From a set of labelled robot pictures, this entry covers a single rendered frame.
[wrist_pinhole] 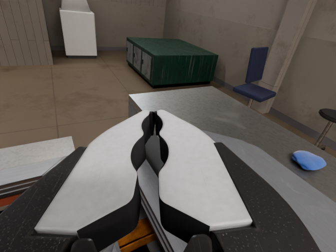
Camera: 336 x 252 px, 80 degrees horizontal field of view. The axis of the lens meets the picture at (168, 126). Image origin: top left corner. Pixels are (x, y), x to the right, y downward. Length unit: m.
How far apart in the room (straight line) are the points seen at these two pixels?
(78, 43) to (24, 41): 1.18
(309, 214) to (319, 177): 0.23
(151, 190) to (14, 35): 4.75
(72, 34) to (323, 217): 5.60
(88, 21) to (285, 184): 5.45
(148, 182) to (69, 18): 5.13
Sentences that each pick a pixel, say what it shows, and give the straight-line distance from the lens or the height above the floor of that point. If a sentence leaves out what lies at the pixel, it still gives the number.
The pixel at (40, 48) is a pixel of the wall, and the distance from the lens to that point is 5.28.
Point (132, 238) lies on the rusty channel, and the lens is 0.95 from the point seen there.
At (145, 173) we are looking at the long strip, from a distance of 0.91.
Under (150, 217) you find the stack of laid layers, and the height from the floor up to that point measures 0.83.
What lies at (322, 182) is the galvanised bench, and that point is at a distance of 0.89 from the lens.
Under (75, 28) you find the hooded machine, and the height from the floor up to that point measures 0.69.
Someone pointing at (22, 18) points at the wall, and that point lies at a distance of 5.20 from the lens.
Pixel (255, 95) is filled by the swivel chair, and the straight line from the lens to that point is 3.12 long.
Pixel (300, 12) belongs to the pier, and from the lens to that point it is 3.71.
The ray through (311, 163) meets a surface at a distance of 0.91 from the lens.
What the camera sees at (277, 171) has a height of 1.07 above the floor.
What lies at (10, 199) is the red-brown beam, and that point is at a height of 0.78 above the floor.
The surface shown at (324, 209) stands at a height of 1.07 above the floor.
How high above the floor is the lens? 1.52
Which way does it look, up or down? 32 degrees down
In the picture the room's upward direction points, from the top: 8 degrees clockwise
